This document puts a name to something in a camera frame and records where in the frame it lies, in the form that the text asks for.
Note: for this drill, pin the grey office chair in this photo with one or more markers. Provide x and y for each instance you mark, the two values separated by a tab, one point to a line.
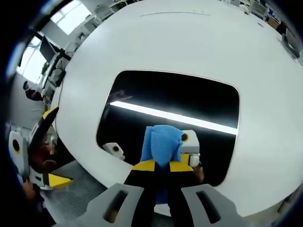
291	43

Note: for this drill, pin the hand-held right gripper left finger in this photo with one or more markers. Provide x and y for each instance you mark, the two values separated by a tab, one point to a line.
139	189

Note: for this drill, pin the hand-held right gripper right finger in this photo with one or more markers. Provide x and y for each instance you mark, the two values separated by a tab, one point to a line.
182	205

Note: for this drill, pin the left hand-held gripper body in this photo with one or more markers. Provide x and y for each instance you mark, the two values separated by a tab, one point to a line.
22	156

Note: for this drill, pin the blue cleaning cloth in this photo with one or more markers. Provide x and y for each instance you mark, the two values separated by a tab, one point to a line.
163	146

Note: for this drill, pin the person's left hand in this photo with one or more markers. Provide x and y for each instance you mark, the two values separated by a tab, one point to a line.
43	158

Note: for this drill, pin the black monitor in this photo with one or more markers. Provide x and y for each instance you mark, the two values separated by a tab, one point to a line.
47	48

